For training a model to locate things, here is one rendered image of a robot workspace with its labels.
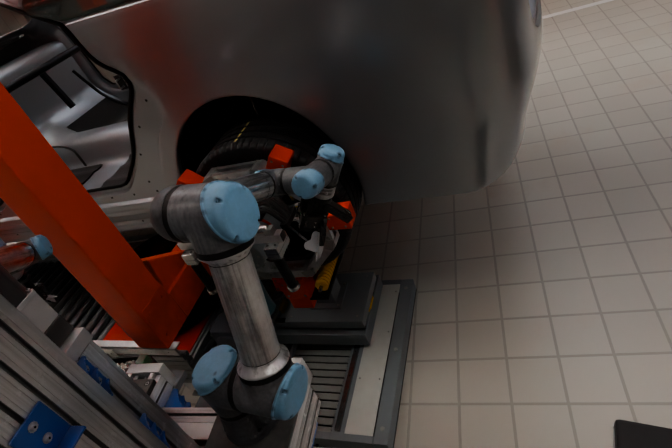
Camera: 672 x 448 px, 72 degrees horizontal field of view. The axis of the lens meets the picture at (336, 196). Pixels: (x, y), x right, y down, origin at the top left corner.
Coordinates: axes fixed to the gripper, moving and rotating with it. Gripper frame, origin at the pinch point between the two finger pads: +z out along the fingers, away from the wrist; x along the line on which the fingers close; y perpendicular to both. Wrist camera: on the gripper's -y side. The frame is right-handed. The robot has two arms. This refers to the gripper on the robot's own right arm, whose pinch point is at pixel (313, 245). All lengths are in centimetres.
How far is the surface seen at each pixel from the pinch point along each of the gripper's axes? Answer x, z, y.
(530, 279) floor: -20, 35, -120
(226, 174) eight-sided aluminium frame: -32.9, -3.7, 25.7
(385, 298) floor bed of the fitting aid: -38, 66, -60
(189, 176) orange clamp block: -45, 6, 37
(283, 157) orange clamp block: -23.8, -17.6, 9.2
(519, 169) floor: -100, 20, -160
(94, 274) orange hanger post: -28, 40, 68
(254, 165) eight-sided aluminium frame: -30.3, -9.8, 17.0
